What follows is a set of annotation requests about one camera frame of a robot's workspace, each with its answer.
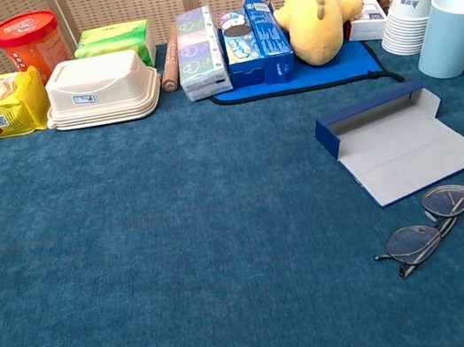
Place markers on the dark blue open carton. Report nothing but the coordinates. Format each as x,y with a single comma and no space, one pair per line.
271,40

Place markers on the green tissue pack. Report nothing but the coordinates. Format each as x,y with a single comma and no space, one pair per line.
114,39

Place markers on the blue cloth mat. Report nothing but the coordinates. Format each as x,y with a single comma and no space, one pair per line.
331,70

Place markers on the small white box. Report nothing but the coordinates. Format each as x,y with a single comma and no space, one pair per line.
368,28

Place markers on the orange tub with red lid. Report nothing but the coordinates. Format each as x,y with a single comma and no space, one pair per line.
29,43

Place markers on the beige plastic lunch box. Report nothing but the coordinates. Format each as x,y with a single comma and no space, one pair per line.
100,89

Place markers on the blue sandwich cookie box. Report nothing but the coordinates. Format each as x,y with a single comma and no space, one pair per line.
241,46

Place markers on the light blue plastic mug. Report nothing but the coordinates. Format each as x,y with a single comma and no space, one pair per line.
446,37

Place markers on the pastel pocket tissue multipack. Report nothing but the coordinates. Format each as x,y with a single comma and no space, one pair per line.
199,53

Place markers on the blue cardboard glasses case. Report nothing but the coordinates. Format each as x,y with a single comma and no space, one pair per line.
408,151

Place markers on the wooden rolling pin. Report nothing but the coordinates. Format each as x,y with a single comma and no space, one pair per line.
171,72

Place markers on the black wire-frame eyeglasses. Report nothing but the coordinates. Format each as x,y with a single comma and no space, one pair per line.
410,243

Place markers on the yellow plush toy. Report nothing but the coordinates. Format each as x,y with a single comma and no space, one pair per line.
315,19

